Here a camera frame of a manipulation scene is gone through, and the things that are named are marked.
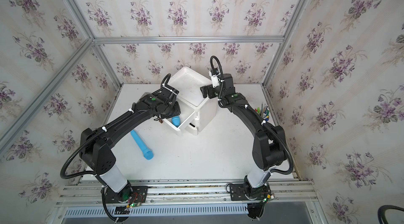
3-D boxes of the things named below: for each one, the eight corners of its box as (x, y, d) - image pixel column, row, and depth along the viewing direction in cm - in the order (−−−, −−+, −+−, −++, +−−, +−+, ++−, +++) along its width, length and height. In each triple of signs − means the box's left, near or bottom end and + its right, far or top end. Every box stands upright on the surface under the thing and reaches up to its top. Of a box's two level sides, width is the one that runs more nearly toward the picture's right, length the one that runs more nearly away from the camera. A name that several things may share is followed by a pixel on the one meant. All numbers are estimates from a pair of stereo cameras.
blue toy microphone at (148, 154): (129, 136, 94) (126, 133, 91) (135, 131, 96) (133, 128, 93) (148, 161, 84) (146, 159, 82) (155, 155, 87) (153, 153, 84)
